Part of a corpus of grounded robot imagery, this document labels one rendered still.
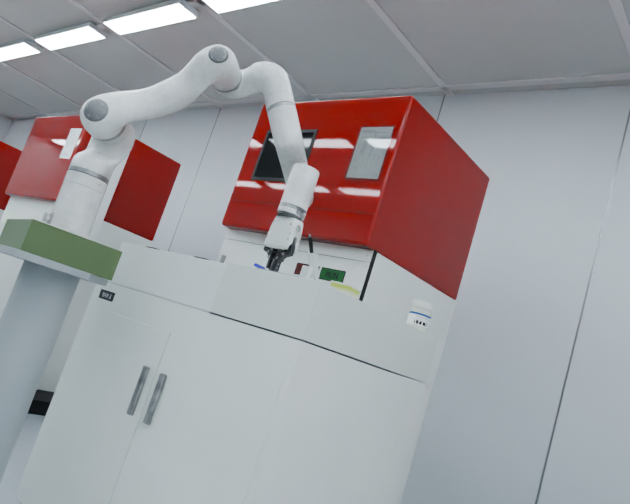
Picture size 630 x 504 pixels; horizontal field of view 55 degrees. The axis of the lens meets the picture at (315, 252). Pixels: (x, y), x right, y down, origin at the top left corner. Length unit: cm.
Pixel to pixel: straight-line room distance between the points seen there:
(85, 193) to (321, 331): 83
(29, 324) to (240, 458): 72
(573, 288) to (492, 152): 102
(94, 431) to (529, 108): 308
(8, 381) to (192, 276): 56
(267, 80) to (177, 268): 63
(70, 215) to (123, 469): 73
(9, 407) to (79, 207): 58
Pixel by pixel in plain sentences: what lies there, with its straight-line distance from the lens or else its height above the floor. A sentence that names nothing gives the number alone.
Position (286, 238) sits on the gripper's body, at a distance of 174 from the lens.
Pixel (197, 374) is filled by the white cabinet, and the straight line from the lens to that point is 166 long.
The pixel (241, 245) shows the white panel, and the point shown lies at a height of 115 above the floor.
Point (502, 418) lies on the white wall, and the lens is 344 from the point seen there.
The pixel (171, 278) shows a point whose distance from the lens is 186.
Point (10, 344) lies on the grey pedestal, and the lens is 186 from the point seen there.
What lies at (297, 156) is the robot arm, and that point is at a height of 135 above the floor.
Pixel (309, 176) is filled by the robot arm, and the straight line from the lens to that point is 178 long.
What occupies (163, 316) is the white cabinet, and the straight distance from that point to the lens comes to 183.
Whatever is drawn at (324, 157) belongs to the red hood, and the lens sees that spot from 244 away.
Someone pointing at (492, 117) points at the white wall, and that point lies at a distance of 408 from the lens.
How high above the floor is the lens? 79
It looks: 10 degrees up
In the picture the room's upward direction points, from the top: 18 degrees clockwise
